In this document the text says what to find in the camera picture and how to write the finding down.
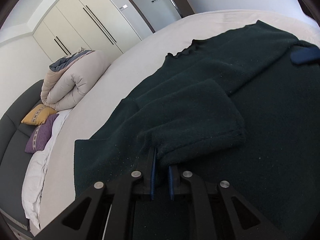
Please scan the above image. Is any dark green knitted sweater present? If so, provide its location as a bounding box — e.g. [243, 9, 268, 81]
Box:
[74, 21, 319, 239]

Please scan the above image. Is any white bed sheet mattress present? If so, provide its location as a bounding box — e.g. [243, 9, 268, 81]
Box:
[40, 10, 319, 227]

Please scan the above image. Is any white pillow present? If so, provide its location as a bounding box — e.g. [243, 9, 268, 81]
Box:
[21, 109, 71, 230]

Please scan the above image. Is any purple patterned cushion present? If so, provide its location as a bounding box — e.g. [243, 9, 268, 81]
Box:
[24, 114, 59, 154]

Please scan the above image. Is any yellow patterned cushion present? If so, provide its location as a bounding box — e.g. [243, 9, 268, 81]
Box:
[21, 104, 57, 126]

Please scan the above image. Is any rolled beige duvet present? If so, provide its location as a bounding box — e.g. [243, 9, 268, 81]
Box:
[41, 48, 112, 111]

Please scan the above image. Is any dark grey upholstered headboard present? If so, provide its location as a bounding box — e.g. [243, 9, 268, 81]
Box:
[1, 80, 43, 234]

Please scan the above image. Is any dark framed door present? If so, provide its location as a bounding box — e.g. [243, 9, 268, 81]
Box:
[131, 0, 195, 32]

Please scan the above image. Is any cream wardrobe with black handles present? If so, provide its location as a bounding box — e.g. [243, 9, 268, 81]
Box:
[33, 0, 141, 61]

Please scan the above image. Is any white wall switch plate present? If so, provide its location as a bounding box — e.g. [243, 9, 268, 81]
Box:
[119, 4, 128, 11]

